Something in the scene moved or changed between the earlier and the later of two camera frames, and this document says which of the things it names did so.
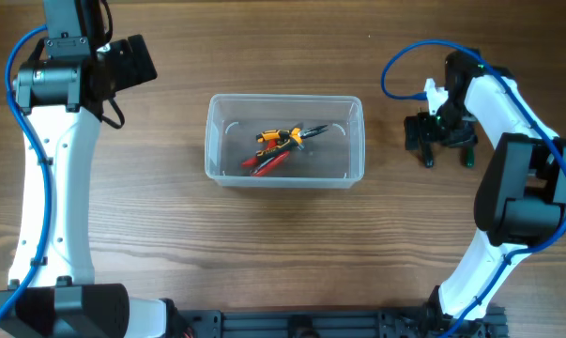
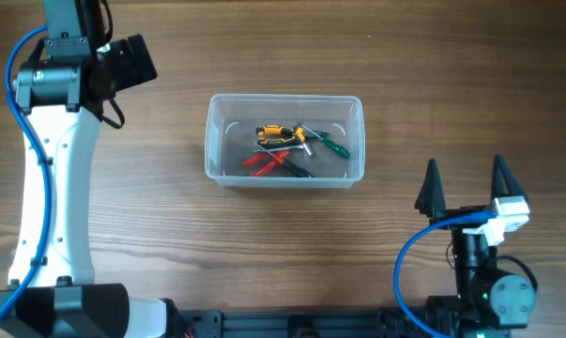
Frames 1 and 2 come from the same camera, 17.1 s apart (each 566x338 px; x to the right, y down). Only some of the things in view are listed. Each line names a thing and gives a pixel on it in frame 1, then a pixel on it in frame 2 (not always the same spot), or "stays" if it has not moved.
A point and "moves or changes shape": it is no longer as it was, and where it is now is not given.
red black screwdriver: x=426 y=158 to x=281 y=158
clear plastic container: x=284 y=141 stays
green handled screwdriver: x=469 y=157 to x=334 y=147
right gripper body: x=436 y=130 to x=451 y=212
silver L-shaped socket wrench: x=264 y=163 to x=305 y=145
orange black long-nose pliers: x=286 y=138 moves or changes shape
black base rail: x=334 y=323 stays
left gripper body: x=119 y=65 stays
